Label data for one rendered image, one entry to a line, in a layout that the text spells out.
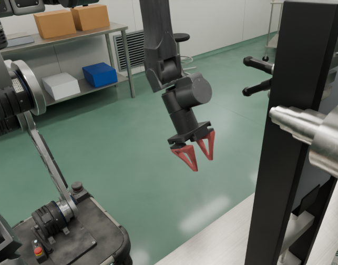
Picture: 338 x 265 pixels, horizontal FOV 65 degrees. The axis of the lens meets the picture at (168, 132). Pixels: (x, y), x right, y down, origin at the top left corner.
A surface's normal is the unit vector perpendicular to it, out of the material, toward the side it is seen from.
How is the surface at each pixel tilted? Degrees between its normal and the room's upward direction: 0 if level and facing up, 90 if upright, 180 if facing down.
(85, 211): 0
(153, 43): 77
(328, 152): 82
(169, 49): 86
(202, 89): 60
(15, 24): 90
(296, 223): 0
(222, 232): 0
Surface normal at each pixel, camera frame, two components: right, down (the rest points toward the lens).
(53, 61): 0.59, 0.40
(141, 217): -0.07, -0.84
